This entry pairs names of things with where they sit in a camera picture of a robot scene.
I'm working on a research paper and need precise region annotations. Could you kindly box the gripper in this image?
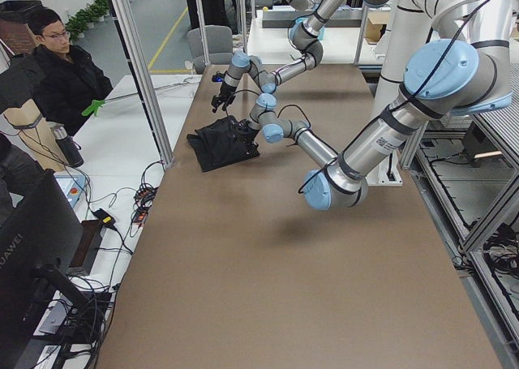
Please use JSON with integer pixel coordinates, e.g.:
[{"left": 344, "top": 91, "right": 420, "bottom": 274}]
[
  {"left": 234, "top": 119, "right": 259, "bottom": 152},
  {"left": 211, "top": 71, "right": 239, "bottom": 113}
]

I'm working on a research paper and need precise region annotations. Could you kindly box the black t-shirt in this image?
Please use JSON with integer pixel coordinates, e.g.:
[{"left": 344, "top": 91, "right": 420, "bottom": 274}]
[{"left": 187, "top": 115, "right": 260, "bottom": 172}]

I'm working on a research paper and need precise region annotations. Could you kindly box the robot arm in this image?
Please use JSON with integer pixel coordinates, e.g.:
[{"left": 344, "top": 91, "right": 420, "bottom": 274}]
[
  {"left": 213, "top": 0, "right": 518, "bottom": 210},
  {"left": 212, "top": 0, "right": 389, "bottom": 111}
]

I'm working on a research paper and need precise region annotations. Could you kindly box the grey office chair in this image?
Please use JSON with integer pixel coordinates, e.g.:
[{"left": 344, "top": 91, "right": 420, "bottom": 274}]
[{"left": 187, "top": 25, "right": 234, "bottom": 74}]

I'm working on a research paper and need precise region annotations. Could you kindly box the seated man in black jacket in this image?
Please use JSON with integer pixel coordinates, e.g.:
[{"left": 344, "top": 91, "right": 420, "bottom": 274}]
[{"left": 27, "top": 8, "right": 113, "bottom": 135}]

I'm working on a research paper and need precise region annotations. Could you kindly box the black thermos bottle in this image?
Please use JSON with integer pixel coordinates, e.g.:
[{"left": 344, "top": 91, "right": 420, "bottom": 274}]
[{"left": 50, "top": 123, "right": 84, "bottom": 168}]

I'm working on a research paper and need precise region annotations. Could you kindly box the teach pendant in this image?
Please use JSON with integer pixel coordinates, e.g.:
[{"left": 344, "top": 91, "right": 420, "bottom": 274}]
[{"left": 54, "top": 174, "right": 86, "bottom": 208}]

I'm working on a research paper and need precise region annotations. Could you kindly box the black computer monitor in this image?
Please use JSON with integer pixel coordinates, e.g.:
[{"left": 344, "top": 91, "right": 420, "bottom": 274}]
[{"left": 1, "top": 169, "right": 88, "bottom": 368}]

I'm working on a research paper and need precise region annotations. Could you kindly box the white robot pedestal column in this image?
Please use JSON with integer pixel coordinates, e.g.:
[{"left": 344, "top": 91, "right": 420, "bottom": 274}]
[{"left": 356, "top": 0, "right": 439, "bottom": 187}]

